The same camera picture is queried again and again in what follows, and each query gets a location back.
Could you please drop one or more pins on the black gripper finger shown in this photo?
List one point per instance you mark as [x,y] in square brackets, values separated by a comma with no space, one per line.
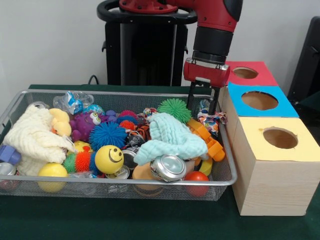
[190,100]
[213,105]

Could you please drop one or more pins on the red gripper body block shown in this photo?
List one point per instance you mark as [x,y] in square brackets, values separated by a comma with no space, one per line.
[205,73]

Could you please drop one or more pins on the colourful dotted cloth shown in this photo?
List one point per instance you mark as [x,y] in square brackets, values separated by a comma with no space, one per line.
[208,123]

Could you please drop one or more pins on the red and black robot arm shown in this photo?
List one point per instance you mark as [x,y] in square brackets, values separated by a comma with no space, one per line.
[215,37]

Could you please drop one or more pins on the wooden box with three holes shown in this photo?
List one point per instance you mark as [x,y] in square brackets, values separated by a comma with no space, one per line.
[275,187]

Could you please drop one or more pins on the green spiky rubber ball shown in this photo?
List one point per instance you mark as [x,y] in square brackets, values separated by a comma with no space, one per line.
[175,106]

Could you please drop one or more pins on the light blue muslin cloth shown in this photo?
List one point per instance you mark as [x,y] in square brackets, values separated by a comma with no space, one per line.
[172,140]

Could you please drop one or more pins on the orange plastic toy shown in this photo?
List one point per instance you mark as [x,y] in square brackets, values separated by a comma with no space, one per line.
[215,150]

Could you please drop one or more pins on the crushed silver can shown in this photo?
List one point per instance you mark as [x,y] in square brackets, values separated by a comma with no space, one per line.
[167,167]

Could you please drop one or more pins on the red ball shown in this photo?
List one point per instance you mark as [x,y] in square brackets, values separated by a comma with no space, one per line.
[196,176]

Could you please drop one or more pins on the blue spiky rubber ball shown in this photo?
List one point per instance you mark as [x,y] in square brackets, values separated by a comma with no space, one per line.
[107,136]

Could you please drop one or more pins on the dark green table cloth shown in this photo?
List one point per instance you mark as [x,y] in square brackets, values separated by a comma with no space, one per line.
[312,100]
[150,220]

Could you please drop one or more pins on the yellow smiley face ball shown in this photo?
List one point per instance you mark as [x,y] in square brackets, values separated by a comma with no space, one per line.
[107,160]

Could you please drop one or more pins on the purple monster toy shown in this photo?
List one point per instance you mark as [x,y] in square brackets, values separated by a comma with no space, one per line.
[81,125]

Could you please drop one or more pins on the plain yellow ball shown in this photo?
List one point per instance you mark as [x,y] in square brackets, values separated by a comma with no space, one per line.
[52,171]

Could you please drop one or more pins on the cream muslin cloth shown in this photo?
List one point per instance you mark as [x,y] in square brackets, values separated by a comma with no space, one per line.
[32,137]

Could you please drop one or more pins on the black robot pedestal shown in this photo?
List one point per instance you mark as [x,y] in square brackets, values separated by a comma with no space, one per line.
[147,50]

